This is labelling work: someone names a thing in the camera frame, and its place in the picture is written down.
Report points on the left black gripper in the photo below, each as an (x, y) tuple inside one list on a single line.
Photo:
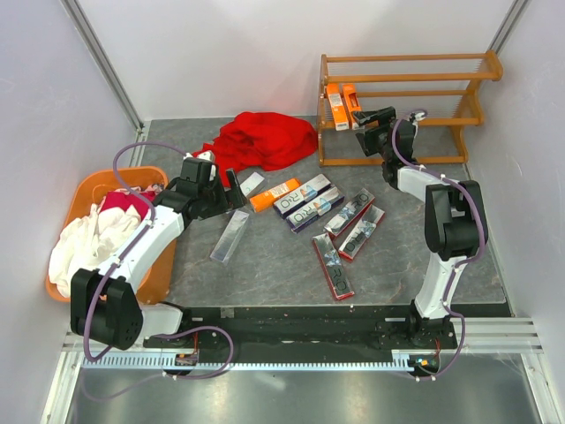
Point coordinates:
[(229, 200)]

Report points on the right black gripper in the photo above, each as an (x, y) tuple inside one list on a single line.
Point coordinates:
[(383, 117)]

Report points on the silver toothpaste box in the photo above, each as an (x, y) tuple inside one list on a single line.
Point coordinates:
[(252, 185), (230, 238)]

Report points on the orange toothpaste box top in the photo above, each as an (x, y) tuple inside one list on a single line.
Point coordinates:
[(268, 198)]

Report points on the orange toothpaste box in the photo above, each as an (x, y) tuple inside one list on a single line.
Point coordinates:
[(268, 198), (335, 100)]

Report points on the orange toothpaste box windowed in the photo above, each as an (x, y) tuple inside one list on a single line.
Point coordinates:
[(351, 102)]

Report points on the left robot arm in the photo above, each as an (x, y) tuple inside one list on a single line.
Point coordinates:
[(104, 306)]

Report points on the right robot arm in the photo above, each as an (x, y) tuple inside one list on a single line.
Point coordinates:
[(455, 221)]

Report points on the wooden two-tier shelf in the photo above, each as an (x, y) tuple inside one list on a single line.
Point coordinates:
[(428, 99)]

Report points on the purple R&O box upper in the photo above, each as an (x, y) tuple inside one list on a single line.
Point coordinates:
[(298, 197)]

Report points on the purple r&o box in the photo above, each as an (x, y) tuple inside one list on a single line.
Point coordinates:
[(314, 209), (298, 197)]

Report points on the red cloth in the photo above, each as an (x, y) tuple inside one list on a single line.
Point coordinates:
[(268, 140)]

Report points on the red R&O box upper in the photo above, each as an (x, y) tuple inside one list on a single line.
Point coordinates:
[(351, 211)]

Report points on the red r&o box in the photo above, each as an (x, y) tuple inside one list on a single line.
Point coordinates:
[(361, 232), (332, 267), (351, 211)]

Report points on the purple R&O box lower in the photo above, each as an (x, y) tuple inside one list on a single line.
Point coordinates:
[(314, 209)]

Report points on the red R&O box right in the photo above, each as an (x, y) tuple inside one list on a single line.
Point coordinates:
[(361, 232)]

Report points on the magenta cloth in basket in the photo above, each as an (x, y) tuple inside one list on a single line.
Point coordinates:
[(124, 200)]

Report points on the red R&O box bottom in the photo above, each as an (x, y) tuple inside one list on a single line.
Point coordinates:
[(332, 267)]

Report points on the white cloth in basket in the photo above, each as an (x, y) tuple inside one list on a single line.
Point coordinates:
[(87, 241)]

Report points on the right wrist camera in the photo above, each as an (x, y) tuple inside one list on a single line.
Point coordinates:
[(416, 116)]

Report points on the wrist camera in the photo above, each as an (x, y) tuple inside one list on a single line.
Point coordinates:
[(416, 116), (209, 156)]

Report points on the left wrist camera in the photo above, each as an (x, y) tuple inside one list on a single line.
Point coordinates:
[(209, 156)]

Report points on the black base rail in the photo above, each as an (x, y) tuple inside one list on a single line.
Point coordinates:
[(301, 333)]

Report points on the grey cable duct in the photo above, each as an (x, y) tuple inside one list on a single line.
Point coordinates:
[(177, 362)]

